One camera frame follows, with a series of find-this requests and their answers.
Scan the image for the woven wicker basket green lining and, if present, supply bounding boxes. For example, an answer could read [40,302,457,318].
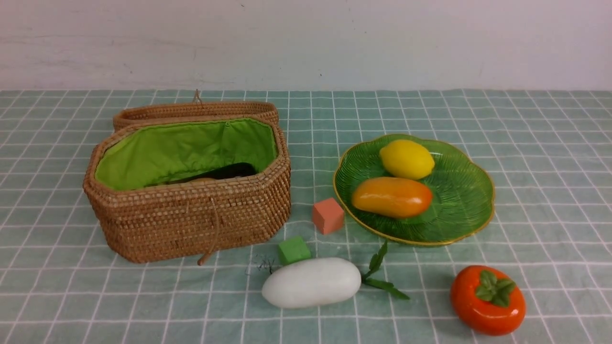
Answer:
[83,116,292,263]

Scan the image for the green glass leaf plate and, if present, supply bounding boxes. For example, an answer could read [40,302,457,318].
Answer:
[332,133,495,247]

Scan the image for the wicker basket lid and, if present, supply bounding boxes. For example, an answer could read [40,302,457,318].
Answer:
[113,90,280,131]

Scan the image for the yellow lemon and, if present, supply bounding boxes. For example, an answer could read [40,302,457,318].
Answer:
[379,140,435,180]

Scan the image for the brown potato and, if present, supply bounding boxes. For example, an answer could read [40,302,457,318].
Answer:
[165,176,217,185]

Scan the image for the white radish with leaves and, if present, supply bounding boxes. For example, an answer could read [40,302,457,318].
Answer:
[262,240,409,309]

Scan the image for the green foam cube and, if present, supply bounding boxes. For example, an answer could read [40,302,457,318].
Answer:
[277,236,312,266]

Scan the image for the orange foam cube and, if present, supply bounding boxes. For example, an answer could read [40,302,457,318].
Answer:
[312,198,345,235]

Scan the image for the orange yellow mango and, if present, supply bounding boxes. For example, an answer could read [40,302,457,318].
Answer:
[350,177,433,219]

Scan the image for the orange persimmon green calyx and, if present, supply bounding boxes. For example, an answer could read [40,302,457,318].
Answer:
[450,265,526,337]

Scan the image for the dark purple eggplant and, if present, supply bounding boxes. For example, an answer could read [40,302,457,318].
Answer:
[170,162,258,184]

